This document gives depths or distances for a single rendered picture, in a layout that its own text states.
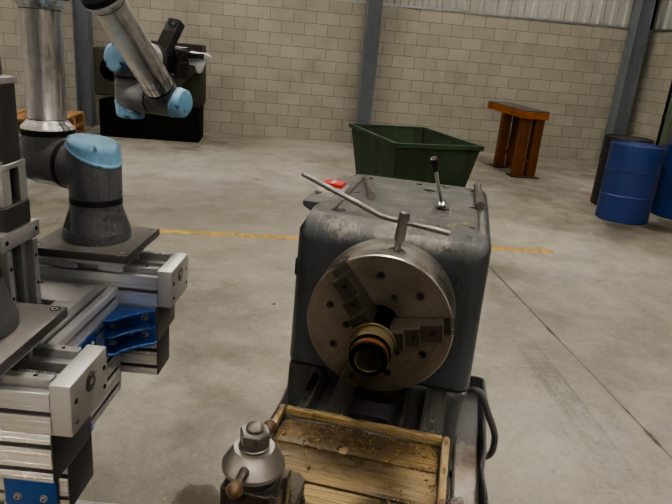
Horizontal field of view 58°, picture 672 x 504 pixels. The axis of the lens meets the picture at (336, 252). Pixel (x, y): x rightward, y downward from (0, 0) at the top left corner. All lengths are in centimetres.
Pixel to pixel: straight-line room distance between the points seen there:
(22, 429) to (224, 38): 1041
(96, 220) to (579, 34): 1150
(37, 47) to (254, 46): 978
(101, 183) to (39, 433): 59
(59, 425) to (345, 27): 1053
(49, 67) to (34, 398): 77
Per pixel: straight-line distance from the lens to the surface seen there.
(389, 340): 119
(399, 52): 1142
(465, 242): 140
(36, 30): 152
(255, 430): 78
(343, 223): 143
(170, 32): 185
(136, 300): 148
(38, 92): 153
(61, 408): 103
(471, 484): 180
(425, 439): 129
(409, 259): 125
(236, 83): 1125
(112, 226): 147
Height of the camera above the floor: 163
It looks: 19 degrees down
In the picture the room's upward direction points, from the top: 5 degrees clockwise
